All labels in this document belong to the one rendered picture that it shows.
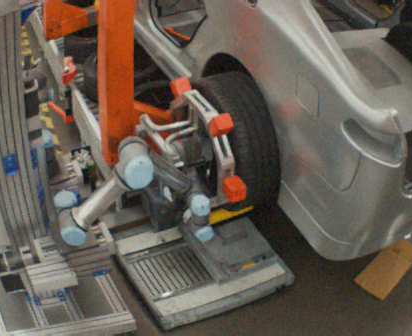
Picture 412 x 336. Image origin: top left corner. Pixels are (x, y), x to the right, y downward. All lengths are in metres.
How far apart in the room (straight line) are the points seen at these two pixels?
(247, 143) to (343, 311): 1.26
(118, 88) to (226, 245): 1.03
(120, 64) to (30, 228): 1.01
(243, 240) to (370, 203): 1.32
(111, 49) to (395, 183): 1.63
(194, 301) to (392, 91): 1.71
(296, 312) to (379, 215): 1.19
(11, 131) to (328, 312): 2.13
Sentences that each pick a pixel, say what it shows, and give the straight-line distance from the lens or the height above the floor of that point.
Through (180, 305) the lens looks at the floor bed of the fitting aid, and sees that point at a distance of 3.71.
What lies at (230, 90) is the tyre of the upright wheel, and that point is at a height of 1.18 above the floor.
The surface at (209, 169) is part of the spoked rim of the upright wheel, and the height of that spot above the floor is 0.67.
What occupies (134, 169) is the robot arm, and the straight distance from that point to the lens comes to 2.64.
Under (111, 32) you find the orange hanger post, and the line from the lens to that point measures 3.35.
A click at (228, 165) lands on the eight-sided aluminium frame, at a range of 3.18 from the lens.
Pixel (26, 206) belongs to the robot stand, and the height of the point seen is 0.95.
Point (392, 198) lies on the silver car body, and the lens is 2.73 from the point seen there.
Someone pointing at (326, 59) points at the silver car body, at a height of 1.67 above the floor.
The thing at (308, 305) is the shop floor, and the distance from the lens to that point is 3.82.
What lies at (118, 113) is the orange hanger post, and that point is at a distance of 3.65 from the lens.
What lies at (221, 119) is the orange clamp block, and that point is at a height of 1.15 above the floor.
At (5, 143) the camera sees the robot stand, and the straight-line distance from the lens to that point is 2.82.
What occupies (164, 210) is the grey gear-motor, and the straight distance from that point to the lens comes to 3.89.
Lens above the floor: 2.97
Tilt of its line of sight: 40 degrees down
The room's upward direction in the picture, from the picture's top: straight up
